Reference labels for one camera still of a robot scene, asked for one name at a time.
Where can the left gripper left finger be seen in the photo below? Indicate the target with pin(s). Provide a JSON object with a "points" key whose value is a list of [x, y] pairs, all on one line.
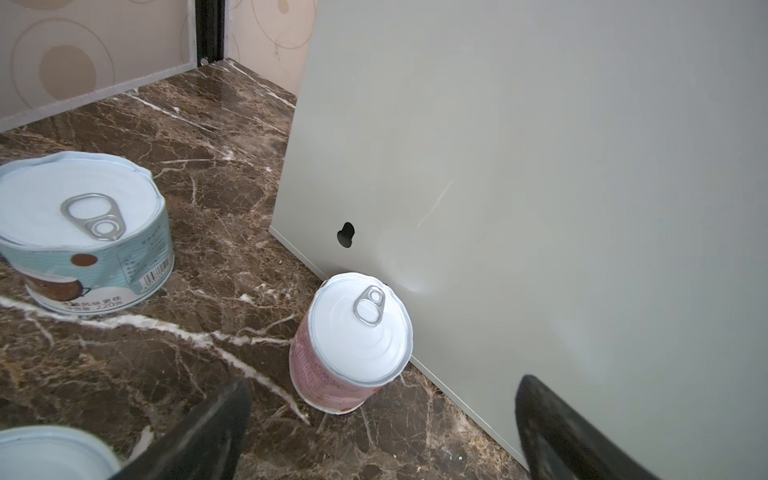
{"points": [[206, 444]]}

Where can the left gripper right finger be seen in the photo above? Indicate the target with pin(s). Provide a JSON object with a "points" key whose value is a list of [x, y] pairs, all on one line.
{"points": [[559, 443]]}

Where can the orange pink label can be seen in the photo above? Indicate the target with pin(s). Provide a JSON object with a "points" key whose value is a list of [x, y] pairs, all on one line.
{"points": [[55, 452]]}

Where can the teal label can left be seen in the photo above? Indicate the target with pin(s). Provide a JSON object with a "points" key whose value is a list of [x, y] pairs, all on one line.
{"points": [[88, 233]]}

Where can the grey metal cabinet box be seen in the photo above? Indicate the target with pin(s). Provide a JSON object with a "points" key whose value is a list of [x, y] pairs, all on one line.
{"points": [[571, 189]]}

